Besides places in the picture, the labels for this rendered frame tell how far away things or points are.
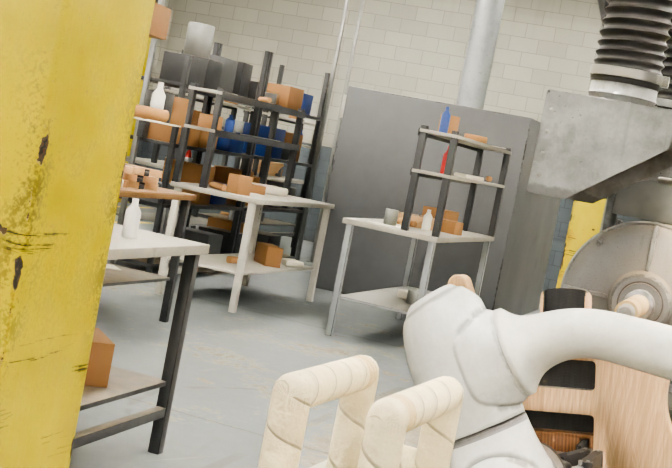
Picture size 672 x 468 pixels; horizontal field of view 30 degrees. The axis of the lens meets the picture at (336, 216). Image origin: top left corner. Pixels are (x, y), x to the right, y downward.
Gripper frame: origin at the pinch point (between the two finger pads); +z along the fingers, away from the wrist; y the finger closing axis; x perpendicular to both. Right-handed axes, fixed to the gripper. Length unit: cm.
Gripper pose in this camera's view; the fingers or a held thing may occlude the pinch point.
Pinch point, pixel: (555, 449)
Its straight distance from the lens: 175.8
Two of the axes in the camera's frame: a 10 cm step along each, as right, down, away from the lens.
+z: 3.2, 0.2, 9.5
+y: 9.5, 0.3, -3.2
